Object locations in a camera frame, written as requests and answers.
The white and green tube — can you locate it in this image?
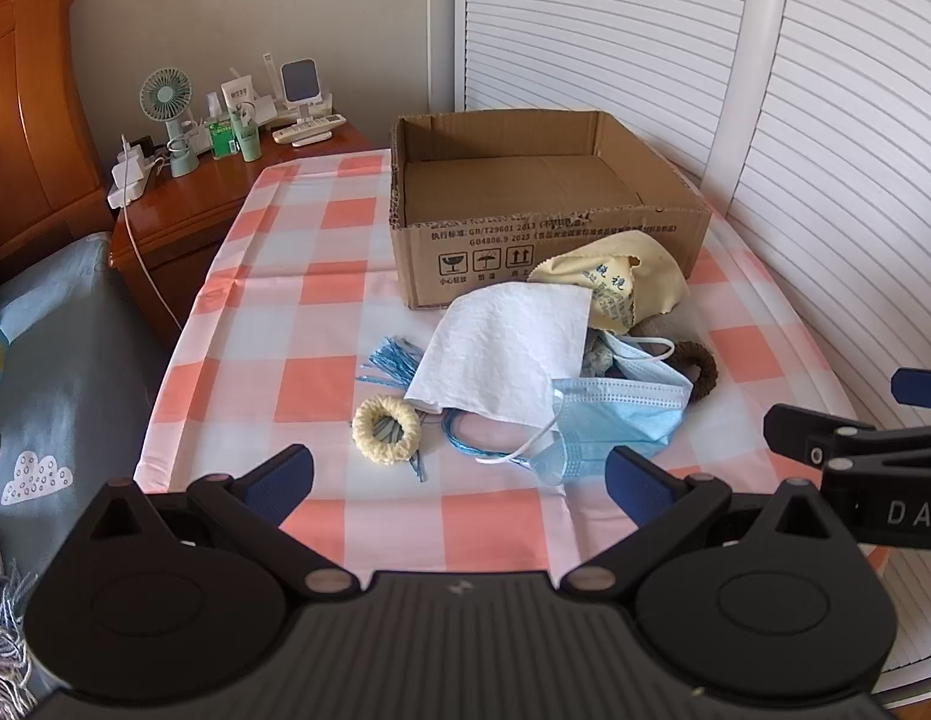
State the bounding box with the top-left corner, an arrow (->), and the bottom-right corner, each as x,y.
223,79 -> 262,163

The blue raffia tassel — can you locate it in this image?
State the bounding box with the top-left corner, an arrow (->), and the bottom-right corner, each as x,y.
356,336 -> 425,391

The green desk fan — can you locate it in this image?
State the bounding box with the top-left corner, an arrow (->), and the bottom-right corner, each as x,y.
140,67 -> 200,178

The brown hair scrunchie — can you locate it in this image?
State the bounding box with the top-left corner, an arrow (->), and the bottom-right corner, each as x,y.
664,341 -> 719,400

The wooden nightstand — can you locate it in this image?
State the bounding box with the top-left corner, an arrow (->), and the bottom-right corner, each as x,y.
107,118 -> 380,350

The pink checked tablecloth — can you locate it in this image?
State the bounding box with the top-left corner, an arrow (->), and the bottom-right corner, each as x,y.
133,148 -> 890,593

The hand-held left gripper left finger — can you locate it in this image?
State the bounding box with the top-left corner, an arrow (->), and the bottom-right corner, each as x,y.
86,444 -> 361,601

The white pole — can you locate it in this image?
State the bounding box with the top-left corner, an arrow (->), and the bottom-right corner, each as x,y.
697,0 -> 792,203

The brown cardboard box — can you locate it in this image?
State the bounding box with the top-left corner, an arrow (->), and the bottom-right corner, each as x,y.
390,109 -> 713,311

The yellow cleaning cloth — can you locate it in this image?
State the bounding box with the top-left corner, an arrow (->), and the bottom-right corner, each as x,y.
526,235 -> 693,335

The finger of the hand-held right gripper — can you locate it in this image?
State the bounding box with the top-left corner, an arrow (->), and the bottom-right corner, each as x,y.
890,368 -> 931,413
763,403 -> 931,470

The silver fringe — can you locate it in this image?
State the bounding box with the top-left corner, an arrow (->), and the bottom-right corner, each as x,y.
0,525 -> 42,720

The white textured towel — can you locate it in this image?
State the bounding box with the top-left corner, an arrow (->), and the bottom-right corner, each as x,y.
403,281 -> 592,432

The white phone stand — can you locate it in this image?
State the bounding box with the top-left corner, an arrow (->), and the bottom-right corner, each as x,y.
280,58 -> 320,128

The blue cord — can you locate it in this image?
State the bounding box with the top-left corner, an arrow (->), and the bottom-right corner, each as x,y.
412,409 -> 515,482

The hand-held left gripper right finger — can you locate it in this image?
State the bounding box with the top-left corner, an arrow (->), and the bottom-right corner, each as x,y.
559,445 -> 849,601

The wooden headboard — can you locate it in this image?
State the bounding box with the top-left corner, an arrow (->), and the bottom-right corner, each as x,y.
0,0 -> 115,271

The white louvered door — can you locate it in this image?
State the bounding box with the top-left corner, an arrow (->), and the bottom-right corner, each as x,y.
454,0 -> 755,181
724,0 -> 931,706

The white cable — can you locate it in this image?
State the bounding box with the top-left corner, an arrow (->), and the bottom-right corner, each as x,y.
122,206 -> 182,331

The white power strip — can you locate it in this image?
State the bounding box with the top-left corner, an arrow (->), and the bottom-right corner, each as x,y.
107,150 -> 155,209

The cream woven ring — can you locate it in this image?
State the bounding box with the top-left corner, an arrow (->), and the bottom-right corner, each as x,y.
352,396 -> 421,466

